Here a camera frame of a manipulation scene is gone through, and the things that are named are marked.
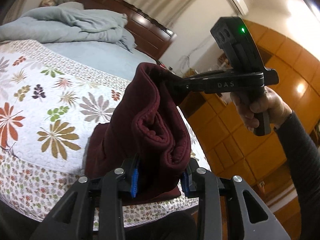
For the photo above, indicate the beige curtain behind headboard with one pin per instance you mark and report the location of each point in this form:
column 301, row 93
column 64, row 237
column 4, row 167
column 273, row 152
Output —
column 162, row 2

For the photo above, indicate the floral quilted bedspread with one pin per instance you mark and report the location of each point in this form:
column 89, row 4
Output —
column 37, row 105

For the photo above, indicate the dark wooden headboard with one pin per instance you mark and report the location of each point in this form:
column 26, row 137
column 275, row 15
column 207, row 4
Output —
column 145, row 30

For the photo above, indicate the person's right hand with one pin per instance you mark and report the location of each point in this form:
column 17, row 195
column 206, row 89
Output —
column 277, row 107

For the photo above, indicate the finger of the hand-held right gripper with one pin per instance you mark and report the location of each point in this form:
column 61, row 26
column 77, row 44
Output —
column 172, row 87

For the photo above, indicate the person's right forearm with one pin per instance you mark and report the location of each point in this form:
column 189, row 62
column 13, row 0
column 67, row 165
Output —
column 300, row 167

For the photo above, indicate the maroon pants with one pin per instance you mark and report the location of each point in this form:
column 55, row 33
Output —
column 150, row 120

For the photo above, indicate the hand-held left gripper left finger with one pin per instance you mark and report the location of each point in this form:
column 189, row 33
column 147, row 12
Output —
column 135, row 182

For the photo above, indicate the person's dark trousers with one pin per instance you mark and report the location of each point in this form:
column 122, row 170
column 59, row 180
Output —
column 160, row 225

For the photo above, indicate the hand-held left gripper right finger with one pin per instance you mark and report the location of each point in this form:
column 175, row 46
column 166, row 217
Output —
column 185, row 182

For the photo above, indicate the grey-blue comforter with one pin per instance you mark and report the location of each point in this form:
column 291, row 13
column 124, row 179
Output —
column 62, row 27

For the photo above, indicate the wooden wardrobe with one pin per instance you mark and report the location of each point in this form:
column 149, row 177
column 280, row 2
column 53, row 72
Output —
column 225, row 135

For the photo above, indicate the light blue bed sheet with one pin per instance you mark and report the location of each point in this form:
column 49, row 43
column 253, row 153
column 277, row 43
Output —
column 100, row 57

